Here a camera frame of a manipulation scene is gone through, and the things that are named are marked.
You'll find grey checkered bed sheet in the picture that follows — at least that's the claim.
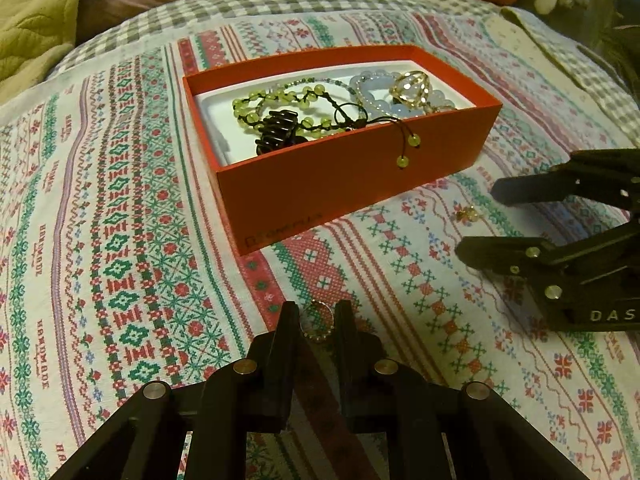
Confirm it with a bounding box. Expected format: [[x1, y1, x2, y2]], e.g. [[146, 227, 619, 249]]
[[49, 0, 639, 143]]

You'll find black claw hair clip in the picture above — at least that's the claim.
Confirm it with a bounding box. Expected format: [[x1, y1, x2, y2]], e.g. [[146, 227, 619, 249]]
[[255, 110, 307, 155]]

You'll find green bead bracelet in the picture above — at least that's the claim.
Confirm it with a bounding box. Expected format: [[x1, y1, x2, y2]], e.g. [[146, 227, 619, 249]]
[[231, 84, 422, 170]]

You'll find red jewelry box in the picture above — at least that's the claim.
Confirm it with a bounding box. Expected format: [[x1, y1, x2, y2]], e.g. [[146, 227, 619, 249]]
[[183, 46, 502, 256]]

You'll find small gold flower earring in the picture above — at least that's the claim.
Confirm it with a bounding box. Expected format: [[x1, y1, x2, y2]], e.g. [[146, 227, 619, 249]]
[[454, 206, 482, 223]]

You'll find blue bead bracelet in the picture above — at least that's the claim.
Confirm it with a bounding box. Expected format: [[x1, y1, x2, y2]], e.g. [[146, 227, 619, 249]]
[[348, 66, 459, 122]]

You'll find patterned embroidered cloth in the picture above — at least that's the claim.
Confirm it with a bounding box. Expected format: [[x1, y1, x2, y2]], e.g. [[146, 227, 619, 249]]
[[1, 11, 639, 479]]

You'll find beige quilted blanket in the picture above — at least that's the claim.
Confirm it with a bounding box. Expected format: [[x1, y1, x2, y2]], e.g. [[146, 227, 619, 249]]
[[1, 0, 80, 103]]

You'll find ring earring with pearl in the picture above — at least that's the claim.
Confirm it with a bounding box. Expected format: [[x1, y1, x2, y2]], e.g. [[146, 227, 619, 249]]
[[299, 300, 335, 342]]

